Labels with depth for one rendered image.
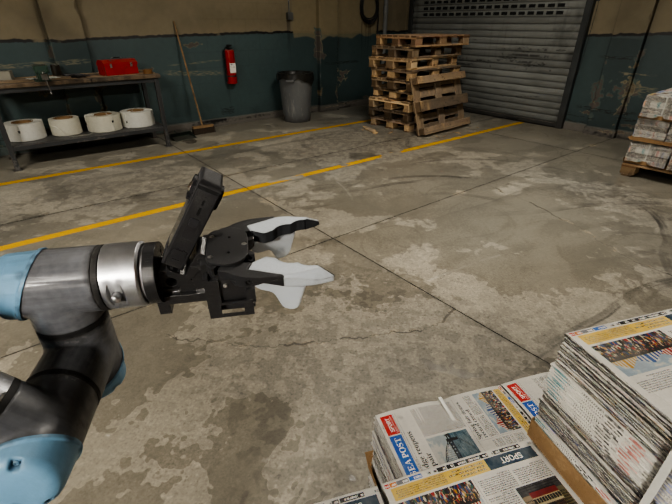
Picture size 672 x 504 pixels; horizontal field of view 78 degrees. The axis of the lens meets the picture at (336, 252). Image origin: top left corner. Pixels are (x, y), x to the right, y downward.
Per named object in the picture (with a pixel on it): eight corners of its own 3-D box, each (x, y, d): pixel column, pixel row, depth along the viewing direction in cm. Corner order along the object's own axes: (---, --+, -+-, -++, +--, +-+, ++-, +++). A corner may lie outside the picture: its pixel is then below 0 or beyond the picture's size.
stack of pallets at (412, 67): (415, 113, 760) (422, 33, 697) (459, 121, 699) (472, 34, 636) (364, 124, 681) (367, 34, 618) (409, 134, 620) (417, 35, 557)
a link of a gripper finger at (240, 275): (294, 270, 48) (226, 256, 50) (294, 258, 47) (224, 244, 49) (279, 297, 44) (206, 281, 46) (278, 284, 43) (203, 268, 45)
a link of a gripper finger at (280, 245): (306, 240, 60) (248, 264, 55) (305, 205, 56) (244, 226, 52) (319, 251, 58) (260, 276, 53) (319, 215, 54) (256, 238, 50)
